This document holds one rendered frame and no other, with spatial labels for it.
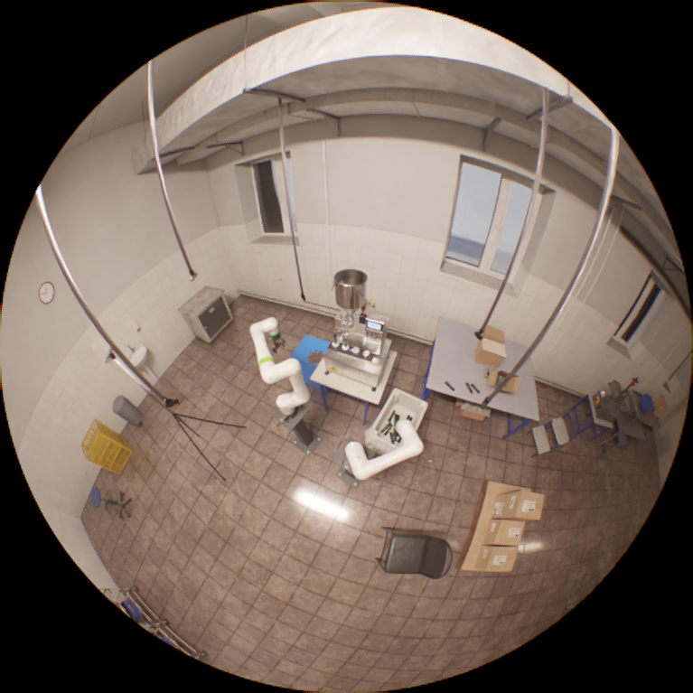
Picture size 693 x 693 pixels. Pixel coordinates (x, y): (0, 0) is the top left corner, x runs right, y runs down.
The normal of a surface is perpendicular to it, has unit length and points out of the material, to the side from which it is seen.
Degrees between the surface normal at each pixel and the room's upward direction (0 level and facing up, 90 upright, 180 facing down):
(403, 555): 0
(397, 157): 90
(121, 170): 90
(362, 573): 0
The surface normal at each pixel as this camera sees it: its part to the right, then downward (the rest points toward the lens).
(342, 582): -0.01, -0.66
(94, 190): 0.92, 0.29
